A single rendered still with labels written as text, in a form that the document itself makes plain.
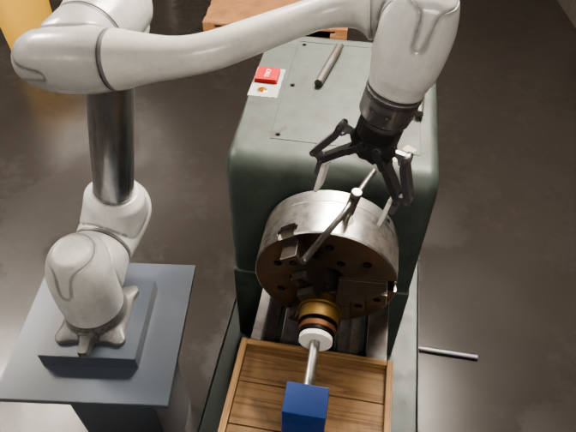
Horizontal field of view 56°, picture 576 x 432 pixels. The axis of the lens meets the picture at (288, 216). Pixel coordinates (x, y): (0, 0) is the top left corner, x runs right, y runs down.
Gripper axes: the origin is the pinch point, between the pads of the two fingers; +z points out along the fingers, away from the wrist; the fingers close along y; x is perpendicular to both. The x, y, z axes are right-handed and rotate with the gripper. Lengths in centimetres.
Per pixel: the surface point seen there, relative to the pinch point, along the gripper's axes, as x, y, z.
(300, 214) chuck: 1.1, -8.9, 11.6
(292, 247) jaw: -5.3, -6.6, 14.4
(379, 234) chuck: 6.4, 7.1, 10.8
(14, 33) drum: 143, -282, 153
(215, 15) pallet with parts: 244, -188, 137
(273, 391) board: -19.6, 3.2, 45.2
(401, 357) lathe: 25, 28, 73
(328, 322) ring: -12.0, 7.2, 21.1
